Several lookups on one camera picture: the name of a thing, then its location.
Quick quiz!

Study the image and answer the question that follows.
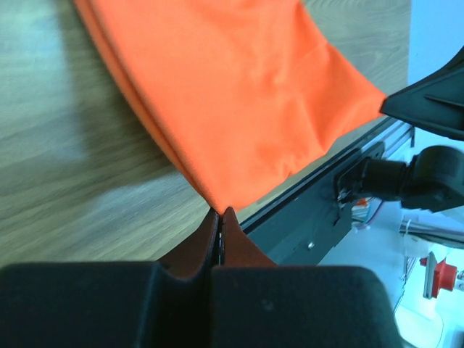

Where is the orange t shirt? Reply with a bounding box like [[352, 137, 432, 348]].
[[75, 1, 385, 212]]

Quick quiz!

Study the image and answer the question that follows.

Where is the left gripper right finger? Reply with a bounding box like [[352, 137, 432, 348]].
[[212, 208, 402, 347]]

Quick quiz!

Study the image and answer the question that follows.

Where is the red clamp fixture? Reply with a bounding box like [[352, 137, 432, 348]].
[[420, 252, 463, 299]]

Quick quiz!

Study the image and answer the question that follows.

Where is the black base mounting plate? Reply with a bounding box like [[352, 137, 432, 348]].
[[241, 142, 385, 265]]

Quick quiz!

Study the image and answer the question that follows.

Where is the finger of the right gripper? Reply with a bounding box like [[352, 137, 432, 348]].
[[380, 50, 464, 140]]

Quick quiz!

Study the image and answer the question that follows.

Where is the aluminium frame rail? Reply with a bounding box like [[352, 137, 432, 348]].
[[241, 118, 412, 231]]

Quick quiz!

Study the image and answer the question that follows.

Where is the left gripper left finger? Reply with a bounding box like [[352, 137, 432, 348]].
[[1, 211, 219, 347]]

